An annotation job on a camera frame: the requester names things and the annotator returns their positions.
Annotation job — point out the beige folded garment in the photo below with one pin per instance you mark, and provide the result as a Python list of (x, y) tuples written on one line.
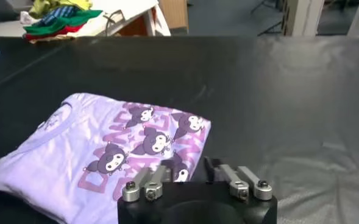
[(51, 38)]

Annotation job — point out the blue striped garment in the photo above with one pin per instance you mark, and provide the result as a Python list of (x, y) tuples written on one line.
[(60, 13)]

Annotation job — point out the red folded garment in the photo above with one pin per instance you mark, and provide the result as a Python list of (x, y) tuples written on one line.
[(60, 32)]

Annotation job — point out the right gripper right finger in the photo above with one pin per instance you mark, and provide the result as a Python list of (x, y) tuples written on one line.
[(237, 182)]

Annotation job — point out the lavender printed t-shirt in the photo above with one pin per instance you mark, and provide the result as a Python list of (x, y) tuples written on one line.
[(60, 152)]

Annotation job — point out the green folded garment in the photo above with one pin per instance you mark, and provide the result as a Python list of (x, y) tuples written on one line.
[(75, 19)]

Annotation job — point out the tall white cardboard box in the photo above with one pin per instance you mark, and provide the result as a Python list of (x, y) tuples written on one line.
[(301, 18)]

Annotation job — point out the black table cover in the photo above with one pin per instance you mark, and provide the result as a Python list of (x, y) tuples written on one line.
[(273, 106), (14, 61)]

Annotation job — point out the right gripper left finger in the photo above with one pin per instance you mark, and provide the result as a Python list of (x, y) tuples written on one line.
[(150, 182)]

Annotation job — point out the white cloth on side table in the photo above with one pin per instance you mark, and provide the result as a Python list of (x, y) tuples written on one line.
[(127, 9)]

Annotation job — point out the lime green crumpled garment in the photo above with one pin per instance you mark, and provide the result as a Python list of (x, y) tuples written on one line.
[(45, 6)]

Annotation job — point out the white crumpled cloth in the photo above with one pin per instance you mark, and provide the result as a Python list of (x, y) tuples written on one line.
[(27, 18)]

